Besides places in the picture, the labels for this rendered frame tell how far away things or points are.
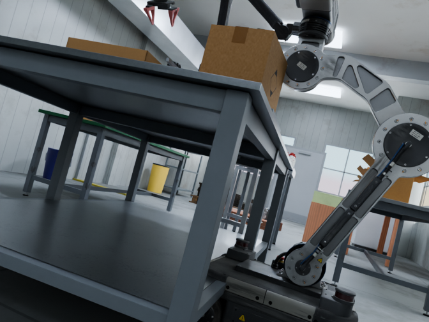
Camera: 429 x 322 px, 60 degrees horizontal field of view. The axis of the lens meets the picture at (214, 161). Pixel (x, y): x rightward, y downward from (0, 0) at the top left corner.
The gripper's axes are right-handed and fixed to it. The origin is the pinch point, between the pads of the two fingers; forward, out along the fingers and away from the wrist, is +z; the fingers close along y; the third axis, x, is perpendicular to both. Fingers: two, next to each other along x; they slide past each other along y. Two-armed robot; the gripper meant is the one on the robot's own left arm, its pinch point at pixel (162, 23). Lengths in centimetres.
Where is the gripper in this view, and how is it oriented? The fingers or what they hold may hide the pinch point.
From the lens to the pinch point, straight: 173.2
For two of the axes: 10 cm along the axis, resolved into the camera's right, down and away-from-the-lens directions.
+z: 0.0, 8.3, 5.6
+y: -9.2, -2.1, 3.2
